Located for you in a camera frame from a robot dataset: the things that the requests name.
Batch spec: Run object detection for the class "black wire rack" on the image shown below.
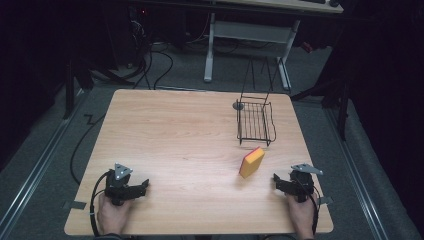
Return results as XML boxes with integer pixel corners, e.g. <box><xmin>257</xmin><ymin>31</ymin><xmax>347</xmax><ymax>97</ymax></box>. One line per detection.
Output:
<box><xmin>232</xmin><ymin>56</ymin><xmax>282</xmax><ymax>147</ymax></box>

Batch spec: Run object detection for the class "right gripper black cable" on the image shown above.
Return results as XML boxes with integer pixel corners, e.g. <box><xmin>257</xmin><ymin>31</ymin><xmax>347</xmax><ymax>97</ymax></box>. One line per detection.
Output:
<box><xmin>293</xmin><ymin>178</ymin><xmax>322</xmax><ymax>236</ymax></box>

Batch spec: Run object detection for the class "white metal desk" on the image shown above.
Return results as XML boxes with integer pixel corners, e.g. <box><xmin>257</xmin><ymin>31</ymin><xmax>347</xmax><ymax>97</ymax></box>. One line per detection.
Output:
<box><xmin>203</xmin><ymin>0</ymin><xmax>344</xmax><ymax>92</ymax></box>

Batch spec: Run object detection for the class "bundle of black cables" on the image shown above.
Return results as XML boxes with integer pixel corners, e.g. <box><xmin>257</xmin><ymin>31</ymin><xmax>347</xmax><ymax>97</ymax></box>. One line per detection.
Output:
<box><xmin>126</xmin><ymin>9</ymin><xmax>175</xmax><ymax>90</ymax></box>

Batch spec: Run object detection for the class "person's right hand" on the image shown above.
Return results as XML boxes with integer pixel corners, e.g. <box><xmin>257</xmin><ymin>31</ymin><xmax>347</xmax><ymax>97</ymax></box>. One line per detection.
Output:
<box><xmin>286</xmin><ymin>192</ymin><xmax>318</xmax><ymax>240</ymax></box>

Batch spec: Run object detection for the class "aluminium floor rail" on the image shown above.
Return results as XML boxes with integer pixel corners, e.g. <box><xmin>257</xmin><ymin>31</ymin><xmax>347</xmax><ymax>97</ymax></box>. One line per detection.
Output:
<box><xmin>323</xmin><ymin>107</ymin><xmax>390</xmax><ymax>240</ymax></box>
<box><xmin>0</xmin><ymin>89</ymin><xmax>88</xmax><ymax>236</ymax></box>

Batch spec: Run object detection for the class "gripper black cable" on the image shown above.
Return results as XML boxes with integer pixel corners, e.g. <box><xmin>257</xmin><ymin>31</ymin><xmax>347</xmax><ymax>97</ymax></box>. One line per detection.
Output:
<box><xmin>293</xmin><ymin>178</ymin><xmax>322</xmax><ymax>236</ymax></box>
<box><xmin>89</xmin><ymin>170</ymin><xmax>112</xmax><ymax>238</ymax></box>

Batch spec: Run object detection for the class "black floor cable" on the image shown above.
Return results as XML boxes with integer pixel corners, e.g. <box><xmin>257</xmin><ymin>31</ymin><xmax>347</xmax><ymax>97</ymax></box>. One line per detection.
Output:
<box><xmin>69</xmin><ymin>113</ymin><xmax>107</xmax><ymax>186</ymax></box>

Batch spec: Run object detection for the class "person's left hand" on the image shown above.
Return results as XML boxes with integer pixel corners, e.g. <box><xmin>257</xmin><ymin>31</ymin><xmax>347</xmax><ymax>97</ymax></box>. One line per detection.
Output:
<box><xmin>97</xmin><ymin>193</ymin><xmax>132</xmax><ymax>236</ymax></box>

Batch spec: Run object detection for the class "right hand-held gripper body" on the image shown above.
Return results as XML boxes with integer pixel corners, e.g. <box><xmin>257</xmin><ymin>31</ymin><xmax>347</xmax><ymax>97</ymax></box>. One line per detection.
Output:
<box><xmin>276</xmin><ymin>162</ymin><xmax>324</xmax><ymax>204</ymax></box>

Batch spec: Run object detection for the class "black metal stand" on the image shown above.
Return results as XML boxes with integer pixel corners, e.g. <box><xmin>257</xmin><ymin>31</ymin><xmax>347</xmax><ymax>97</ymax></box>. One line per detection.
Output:
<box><xmin>62</xmin><ymin>56</ymin><xmax>95</xmax><ymax>120</ymax></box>
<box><xmin>290</xmin><ymin>79</ymin><xmax>351</xmax><ymax>142</ymax></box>

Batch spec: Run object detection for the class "yellow sponge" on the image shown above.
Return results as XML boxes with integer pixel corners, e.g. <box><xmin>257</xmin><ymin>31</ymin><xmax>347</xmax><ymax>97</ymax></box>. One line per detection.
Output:
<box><xmin>239</xmin><ymin>146</ymin><xmax>266</xmax><ymax>179</ymax></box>

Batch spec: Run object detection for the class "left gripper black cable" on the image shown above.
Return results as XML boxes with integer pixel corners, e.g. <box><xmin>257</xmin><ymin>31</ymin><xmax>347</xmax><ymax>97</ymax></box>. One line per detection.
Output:
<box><xmin>89</xmin><ymin>170</ymin><xmax>112</xmax><ymax>238</ymax></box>

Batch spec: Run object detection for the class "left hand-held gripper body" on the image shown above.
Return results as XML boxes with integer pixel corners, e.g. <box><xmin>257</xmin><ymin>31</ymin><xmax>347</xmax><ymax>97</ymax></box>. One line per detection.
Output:
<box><xmin>104</xmin><ymin>162</ymin><xmax>146</xmax><ymax>207</ymax></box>

